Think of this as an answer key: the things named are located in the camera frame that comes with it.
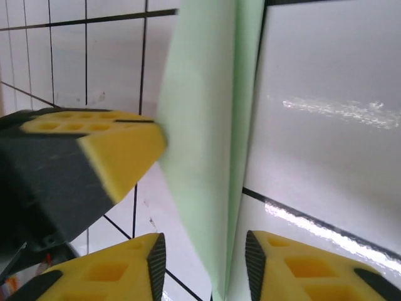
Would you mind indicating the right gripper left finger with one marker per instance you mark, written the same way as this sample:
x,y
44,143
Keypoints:
x,y
103,276

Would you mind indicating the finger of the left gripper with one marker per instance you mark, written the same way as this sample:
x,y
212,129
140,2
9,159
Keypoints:
x,y
78,114
62,175

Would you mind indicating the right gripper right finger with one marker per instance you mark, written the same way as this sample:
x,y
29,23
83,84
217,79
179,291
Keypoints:
x,y
313,276

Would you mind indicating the light green paper sheet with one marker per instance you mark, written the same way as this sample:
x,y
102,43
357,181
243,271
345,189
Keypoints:
x,y
203,125

